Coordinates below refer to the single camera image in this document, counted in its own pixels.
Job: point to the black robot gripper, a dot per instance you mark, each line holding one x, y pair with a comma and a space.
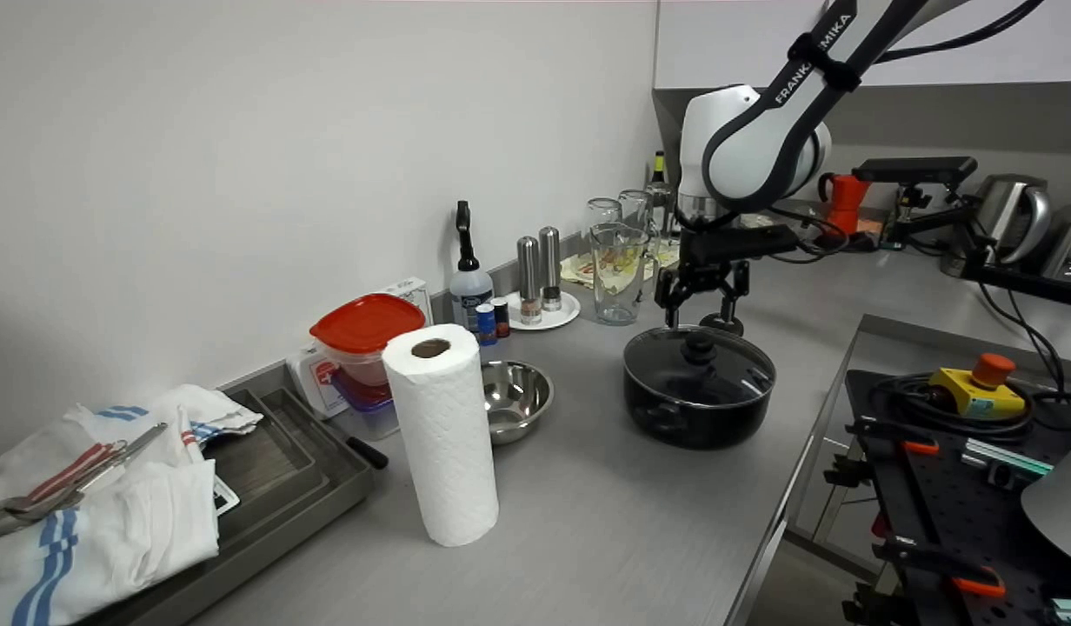
732, 246

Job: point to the glass lid with black knob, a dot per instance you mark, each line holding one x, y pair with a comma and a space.
695, 368

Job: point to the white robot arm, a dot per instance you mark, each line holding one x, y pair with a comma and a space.
756, 152

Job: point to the grey round robot base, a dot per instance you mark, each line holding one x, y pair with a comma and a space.
1061, 509

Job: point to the black cooking pot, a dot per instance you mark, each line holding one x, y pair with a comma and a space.
695, 412

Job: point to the large clear drinking glass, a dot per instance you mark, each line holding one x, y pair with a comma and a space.
619, 283

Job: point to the small clear drinking glass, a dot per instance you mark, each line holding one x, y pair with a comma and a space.
633, 209
602, 213

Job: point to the dark green bottle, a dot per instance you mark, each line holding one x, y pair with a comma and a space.
658, 179

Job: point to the pale yellow cloth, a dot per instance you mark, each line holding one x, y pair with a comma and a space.
576, 269

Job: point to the small white plate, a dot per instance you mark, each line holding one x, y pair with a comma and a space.
559, 316

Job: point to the steel salt grinder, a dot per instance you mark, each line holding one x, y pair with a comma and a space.
531, 272
551, 262

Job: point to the red kettle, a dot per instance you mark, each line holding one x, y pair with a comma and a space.
846, 206

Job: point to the small red bottle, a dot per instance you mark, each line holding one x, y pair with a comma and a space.
501, 319

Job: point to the stainless steel bowl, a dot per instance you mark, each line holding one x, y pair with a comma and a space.
520, 402

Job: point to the small blue bottle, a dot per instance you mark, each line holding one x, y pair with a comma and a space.
486, 324

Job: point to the black countertop appliance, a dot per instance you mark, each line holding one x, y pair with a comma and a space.
918, 198

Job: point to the soap bottle with black pump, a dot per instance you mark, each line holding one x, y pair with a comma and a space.
472, 283

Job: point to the yellow emergency stop button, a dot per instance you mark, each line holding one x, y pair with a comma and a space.
977, 392

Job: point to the white paper towel roll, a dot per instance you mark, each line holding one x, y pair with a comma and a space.
449, 453

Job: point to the stainless steel kettle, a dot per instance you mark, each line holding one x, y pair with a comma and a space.
1011, 221

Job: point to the black horizontal bar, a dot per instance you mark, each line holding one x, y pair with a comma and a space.
1034, 283

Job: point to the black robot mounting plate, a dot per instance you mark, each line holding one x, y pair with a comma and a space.
964, 509

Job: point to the water pitcher with red lid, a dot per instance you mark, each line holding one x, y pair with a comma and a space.
363, 333

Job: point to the dark metal tray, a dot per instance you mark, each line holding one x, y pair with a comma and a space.
287, 476

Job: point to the white towel with blue stripes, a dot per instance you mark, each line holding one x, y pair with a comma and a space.
118, 522

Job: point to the metal tongs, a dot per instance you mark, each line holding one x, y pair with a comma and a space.
61, 487

